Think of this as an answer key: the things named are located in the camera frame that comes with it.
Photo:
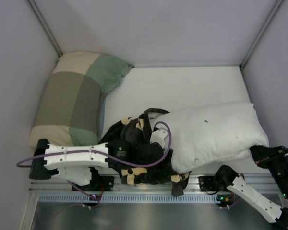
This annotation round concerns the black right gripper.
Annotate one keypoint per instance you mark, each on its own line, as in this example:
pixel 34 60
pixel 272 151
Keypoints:
pixel 258 154

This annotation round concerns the black floral plush pillowcase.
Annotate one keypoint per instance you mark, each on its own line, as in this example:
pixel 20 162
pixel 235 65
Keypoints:
pixel 135 132

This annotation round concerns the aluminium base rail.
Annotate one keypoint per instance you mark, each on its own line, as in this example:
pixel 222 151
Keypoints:
pixel 263 183

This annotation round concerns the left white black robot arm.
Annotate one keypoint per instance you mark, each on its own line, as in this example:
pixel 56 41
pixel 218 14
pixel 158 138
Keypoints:
pixel 76 164

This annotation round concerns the left aluminium corner post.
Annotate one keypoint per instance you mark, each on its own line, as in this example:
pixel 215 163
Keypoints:
pixel 41 20

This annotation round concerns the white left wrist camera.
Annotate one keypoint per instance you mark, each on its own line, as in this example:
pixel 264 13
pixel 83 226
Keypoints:
pixel 159 136

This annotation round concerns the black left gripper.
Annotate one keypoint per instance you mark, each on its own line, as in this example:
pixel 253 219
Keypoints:
pixel 141 127

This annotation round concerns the right aluminium corner post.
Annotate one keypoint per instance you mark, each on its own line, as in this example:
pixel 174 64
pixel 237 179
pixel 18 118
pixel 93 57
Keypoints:
pixel 263 29

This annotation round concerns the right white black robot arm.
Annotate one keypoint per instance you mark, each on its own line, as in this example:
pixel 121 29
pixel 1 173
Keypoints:
pixel 273 213

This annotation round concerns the green beige patchwork pillow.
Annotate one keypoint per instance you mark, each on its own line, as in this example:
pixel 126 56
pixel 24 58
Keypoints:
pixel 70 109

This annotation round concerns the white pillow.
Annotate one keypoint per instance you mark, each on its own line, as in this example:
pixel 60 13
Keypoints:
pixel 212 133

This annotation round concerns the aluminium corner post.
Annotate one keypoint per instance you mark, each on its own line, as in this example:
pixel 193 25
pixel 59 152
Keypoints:
pixel 41 20
pixel 263 29

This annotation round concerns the perforated grey cable duct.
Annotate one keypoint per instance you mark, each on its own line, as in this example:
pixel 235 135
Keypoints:
pixel 121 198

